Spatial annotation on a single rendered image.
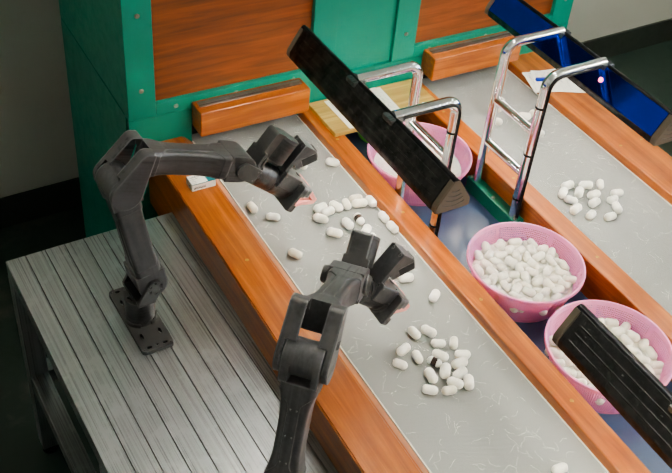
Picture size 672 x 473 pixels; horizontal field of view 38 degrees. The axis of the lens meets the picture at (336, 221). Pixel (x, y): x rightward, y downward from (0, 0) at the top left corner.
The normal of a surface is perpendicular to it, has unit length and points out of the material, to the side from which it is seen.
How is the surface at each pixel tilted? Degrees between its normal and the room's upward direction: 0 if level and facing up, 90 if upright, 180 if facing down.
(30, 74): 90
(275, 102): 90
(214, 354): 0
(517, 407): 0
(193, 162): 87
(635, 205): 0
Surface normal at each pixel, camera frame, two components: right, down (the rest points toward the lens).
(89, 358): 0.08, -0.76
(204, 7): 0.48, 0.59
